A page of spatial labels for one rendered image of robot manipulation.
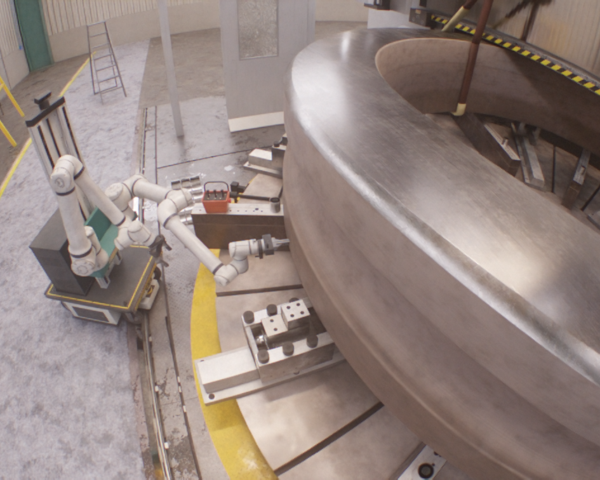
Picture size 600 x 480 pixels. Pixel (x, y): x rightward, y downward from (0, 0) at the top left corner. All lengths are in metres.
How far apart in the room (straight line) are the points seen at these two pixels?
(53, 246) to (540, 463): 3.02
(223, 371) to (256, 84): 4.26
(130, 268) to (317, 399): 1.80
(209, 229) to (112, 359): 1.31
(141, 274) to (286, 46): 3.82
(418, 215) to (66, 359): 2.84
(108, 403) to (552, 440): 2.65
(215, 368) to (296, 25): 4.58
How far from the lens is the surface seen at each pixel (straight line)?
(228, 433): 2.48
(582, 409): 1.07
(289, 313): 1.86
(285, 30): 5.37
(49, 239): 2.85
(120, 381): 2.85
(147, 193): 2.55
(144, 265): 3.01
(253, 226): 2.73
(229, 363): 2.16
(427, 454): 1.82
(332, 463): 2.10
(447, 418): 1.42
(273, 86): 5.52
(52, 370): 3.21
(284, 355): 1.91
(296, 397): 2.20
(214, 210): 2.70
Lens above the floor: 2.36
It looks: 43 degrees down
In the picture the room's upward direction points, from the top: 1 degrees clockwise
